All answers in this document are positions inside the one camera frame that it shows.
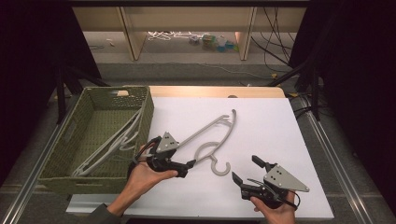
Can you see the blue plastic item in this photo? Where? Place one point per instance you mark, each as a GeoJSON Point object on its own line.
{"type": "Point", "coordinates": [225, 46]}

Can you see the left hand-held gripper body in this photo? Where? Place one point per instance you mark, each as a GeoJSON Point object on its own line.
{"type": "Point", "coordinates": [167, 143]}

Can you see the black metal stand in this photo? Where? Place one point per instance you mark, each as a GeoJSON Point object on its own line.
{"type": "Point", "coordinates": [60, 99]}
{"type": "Point", "coordinates": [315, 93]}

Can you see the person's right hand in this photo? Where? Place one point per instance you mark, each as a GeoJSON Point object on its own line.
{"type": "Point", "coordinates": [277, 216]}

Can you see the black curtain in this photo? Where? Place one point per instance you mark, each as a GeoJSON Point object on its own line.
{"type": "Point", "coordinates": [31, 62]}
{"type": "Point", "coordinates": [358, 77]}

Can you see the person's left hand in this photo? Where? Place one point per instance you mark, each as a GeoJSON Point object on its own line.
{"type": "Point", "coordinates": [143, 179]}

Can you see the green plastic item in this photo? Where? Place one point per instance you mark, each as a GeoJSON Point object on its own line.
{"type": "Point", "coordinates": [209, 42]}

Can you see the grey plastic clothes hanger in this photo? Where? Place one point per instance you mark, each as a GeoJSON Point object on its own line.
{"type": "Point", "coordinates": [204, 129]}
{"type": "Point", "coordinates": [106, 147]}

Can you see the green woven basket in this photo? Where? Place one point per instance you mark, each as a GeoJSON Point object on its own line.
{"type": "Point", "coordinates": [102, 124]}

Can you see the aluminium rail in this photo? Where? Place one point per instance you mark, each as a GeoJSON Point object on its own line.
{"type": "Point", "coordinates": [29, 180]}
{"type": "Point", "coordinates": [345, 183]}

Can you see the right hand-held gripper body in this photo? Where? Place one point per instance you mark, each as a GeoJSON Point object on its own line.
{"type": "Point", "coordinates": [281, 180]}

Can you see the white table mat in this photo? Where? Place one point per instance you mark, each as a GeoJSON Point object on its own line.
{"type": "Point", "coordinates": [264, 130]}

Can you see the grey plastic item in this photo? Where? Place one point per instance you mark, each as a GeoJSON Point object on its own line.
{"type": "Point", "coordinates": [195, 39]}

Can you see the beige desk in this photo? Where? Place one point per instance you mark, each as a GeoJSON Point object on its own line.
{"type": "Point", "coordinates": [186, 18]}

